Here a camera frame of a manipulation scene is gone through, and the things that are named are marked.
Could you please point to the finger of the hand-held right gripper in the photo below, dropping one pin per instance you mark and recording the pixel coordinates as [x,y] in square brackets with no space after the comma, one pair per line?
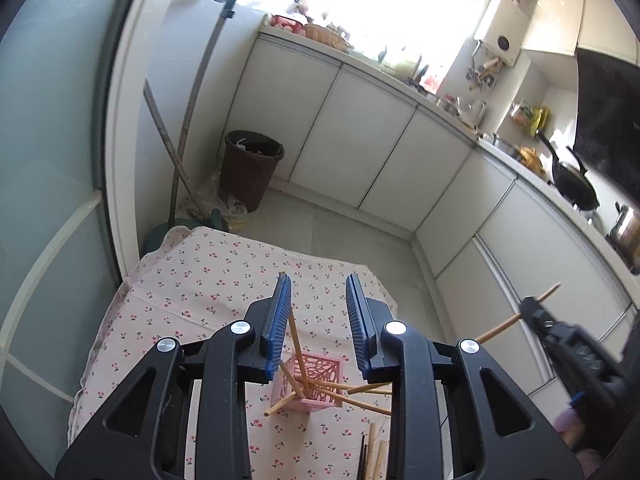
[537,316]

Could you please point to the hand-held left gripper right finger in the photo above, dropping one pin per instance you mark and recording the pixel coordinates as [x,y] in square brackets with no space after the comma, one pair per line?
[357,320]

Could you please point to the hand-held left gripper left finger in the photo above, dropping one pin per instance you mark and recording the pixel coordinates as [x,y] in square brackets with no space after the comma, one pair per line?
[280,320]

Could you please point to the pile of wooden chopsticks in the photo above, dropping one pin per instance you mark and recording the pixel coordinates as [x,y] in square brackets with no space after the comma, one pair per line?
[296,355]

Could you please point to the long wooden chopstick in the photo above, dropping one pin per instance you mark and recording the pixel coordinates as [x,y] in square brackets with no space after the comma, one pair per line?
[500,328]

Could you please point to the pink perforated plastic basket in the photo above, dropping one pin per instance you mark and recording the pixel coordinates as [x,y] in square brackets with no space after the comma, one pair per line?
[325,360]

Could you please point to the person's right hand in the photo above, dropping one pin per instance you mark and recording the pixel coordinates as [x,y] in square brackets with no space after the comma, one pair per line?
[570,425]

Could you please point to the cherry print tablecloth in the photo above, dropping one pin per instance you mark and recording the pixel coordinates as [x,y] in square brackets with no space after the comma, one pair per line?
[200,285]

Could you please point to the clear plastic bag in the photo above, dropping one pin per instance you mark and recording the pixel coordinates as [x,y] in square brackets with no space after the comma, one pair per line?
[235,215]

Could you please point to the stainless steel pot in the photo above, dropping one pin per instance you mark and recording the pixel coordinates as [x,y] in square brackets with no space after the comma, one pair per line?
[627,235]

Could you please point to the white kitchen countertop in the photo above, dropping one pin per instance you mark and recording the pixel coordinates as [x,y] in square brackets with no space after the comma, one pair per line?
[542,182]

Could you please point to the black wok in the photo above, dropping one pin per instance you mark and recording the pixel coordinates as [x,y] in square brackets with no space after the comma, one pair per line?
[575,185]

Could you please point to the black chopstick with gold band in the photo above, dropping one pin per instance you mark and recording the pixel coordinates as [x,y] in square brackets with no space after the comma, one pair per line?
[362,460]

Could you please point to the brown plastic trash bin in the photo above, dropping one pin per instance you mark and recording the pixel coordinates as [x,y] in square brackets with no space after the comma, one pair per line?
[247,180]

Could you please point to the green dustpan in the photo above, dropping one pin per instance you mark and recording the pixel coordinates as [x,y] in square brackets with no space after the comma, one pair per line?
[160,235]

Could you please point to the yellow lidded small pot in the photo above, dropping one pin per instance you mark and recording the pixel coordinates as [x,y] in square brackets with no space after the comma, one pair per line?
[531,159]

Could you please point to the white kitchen base cabinets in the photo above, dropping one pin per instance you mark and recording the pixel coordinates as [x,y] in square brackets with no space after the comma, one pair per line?
[380,160]

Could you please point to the steel bowl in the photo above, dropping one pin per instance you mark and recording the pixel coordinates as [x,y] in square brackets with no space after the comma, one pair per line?
[506,144]

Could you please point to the black range hood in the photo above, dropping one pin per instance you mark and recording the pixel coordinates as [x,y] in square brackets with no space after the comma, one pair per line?
[610,120]

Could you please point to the white kettle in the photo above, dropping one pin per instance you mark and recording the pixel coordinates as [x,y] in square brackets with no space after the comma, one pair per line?
[476,112]

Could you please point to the wooden broom stick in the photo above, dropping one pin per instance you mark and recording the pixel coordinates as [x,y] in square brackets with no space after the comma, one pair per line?
[167,136]

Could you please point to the water heater pipes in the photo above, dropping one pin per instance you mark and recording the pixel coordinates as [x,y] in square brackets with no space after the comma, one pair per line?
[482,74]

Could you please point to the red label bottle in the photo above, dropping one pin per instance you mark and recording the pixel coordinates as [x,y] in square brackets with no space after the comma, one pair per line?
[432,80]

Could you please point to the white plastic container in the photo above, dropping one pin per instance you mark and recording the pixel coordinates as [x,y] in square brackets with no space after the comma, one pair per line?
[400,66]

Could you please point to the white gas water heater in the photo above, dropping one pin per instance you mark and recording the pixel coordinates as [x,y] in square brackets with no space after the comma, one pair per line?
[500,35]

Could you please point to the wicker basket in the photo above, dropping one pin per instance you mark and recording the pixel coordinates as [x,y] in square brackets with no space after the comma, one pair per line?
[327,36]

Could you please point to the small pink counter basket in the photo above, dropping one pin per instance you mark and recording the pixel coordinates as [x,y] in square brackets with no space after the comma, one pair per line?
[286,25]

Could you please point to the frosted glass sliding door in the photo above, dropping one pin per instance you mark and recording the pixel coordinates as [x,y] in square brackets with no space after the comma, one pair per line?
[50,135]

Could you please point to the bright window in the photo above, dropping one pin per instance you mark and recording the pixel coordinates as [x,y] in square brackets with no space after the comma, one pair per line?
[375,5]

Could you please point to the wall rack with yellow packets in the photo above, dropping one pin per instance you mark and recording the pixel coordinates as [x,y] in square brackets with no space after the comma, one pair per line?
[530,117]

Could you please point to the white upper wall cabinet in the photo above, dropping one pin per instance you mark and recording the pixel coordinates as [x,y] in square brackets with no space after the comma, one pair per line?
[575,20]

